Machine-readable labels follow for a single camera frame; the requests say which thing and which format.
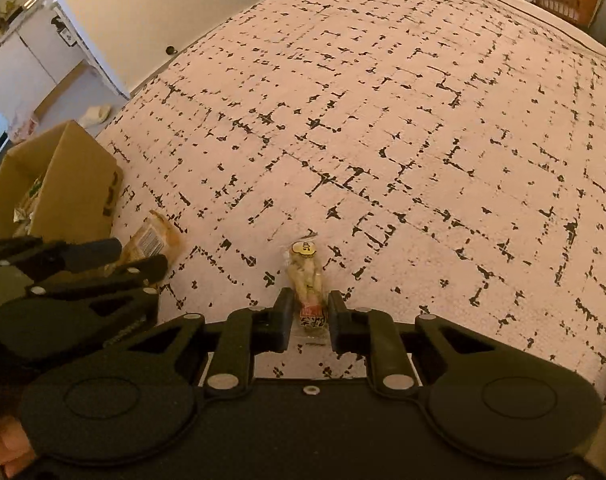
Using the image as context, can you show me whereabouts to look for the small clear peanut packet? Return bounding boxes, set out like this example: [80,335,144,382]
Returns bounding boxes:
[283,232,329,347]

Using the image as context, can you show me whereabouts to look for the biscuit cracker packet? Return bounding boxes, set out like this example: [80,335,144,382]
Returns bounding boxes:
[105,210,181,275]

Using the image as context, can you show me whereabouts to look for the person's left hand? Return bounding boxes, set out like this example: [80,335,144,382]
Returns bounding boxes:
[0,416,37,479]

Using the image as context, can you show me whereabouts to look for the cardboard box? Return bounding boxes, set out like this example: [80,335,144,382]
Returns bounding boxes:
[0,120,123,243]

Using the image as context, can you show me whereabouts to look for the red white plastic bag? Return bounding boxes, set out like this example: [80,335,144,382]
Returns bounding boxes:
[8,112,39,144]

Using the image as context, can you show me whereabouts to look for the patterned white bed sheet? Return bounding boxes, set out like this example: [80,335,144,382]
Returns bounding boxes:
[99,0,606,404]

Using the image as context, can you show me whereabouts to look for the white kitchen cabinet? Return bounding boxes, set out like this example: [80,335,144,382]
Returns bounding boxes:
[0,8,86,120]

